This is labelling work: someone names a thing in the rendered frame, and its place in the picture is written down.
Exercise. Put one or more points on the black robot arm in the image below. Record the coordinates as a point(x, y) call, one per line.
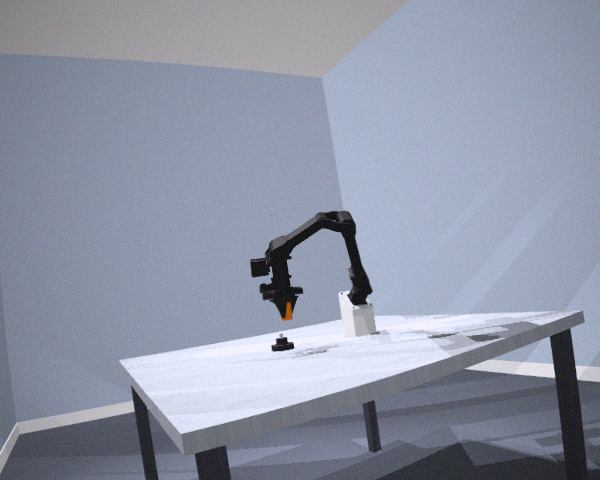
point(277, 254)

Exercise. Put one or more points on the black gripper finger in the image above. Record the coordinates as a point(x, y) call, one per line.
point(281, 305)
point(292, 300)

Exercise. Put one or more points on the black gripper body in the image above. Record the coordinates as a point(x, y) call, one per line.
point(283, 288)

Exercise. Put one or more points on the orange knob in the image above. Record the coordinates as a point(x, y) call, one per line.
point(288, 312)

